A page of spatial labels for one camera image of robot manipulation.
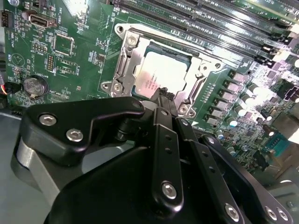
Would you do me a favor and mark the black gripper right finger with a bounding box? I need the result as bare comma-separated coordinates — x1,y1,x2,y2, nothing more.
166,88,294,224

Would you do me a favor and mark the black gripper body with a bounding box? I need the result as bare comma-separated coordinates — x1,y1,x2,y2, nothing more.
44,146,225,224

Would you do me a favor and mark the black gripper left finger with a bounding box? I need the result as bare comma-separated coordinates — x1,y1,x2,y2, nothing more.
11,87,185,215

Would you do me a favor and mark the metal socket cover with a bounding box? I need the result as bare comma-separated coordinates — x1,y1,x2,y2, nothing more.
121,31,211,110

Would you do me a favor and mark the silver CPU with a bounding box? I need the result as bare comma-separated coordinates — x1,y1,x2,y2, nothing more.
131,44,195,100

